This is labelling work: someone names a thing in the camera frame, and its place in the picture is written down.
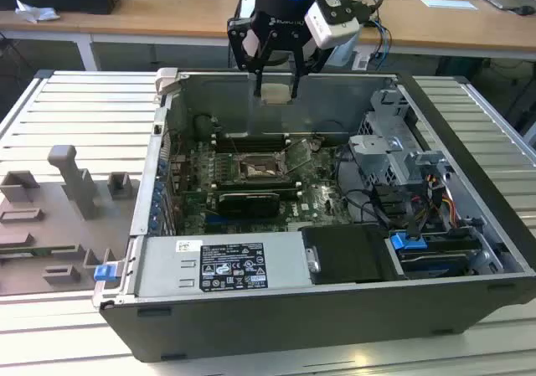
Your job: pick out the silver CPU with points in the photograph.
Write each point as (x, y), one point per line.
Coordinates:
(276, 94)

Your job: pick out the black open PC case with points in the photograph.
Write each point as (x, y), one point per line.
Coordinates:
(293, 326)

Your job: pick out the black rear fan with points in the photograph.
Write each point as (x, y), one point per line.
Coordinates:
(203, 125)

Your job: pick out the black hard disk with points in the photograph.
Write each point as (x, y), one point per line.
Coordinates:
(433, 261)

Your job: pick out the green motherboard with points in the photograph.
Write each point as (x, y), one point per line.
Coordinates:
(318, 200)

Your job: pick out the black RAM slot bank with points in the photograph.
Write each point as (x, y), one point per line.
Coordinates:
(255, 184)
(251, 143)

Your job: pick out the grey parts rack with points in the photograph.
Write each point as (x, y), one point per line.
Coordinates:
(50, 225)

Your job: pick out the CPU socket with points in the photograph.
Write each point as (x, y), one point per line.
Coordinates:
(257, 168)

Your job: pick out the black plastic shroud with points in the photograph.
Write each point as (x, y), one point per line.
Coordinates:
(347, 254)

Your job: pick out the white paper sheet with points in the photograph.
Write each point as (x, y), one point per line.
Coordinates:
(448, 3)

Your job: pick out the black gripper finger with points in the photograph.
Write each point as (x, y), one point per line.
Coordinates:
(238, 45)
(297, 68)

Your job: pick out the blue case latch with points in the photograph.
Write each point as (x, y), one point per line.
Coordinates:
(104, 272)

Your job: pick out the metal drive cage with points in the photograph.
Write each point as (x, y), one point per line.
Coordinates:
(389, 150)

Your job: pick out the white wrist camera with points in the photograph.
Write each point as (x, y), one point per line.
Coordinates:
(331, 20)

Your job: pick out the grey power supply unit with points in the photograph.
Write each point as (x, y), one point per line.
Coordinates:
(167, 267)

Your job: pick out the wooden desk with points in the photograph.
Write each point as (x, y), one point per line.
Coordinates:
(167, 7)

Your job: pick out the crumpled white paper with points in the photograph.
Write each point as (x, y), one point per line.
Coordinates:
(35, 11)

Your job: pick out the black graphics card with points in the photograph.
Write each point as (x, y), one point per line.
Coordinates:
(249, 206)

